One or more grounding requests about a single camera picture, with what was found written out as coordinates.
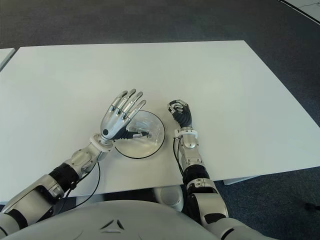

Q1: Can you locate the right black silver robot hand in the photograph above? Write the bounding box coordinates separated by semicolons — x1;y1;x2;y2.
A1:
166;99;193;129

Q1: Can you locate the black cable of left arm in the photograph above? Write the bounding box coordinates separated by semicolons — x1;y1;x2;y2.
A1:
57;159;101;216

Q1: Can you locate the white neighbouring table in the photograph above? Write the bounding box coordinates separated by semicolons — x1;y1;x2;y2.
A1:
0;48;16;72

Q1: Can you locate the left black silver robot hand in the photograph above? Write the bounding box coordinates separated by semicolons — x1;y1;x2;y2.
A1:
99;88;154;142

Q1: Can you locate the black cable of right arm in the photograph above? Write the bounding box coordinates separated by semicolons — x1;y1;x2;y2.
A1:
171;136;186;187

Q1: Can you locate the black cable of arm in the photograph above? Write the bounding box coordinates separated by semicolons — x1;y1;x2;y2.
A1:
171;136;186;187
57;159;101;216

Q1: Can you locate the clear water bottle blue cap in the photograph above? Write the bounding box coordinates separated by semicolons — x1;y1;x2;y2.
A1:
126;111;162;145

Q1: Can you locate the grey robot torso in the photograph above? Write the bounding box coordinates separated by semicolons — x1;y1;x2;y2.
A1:
4;186;251;240

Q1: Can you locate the white plate black rim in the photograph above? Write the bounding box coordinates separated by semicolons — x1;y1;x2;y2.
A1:
114;111;166;159

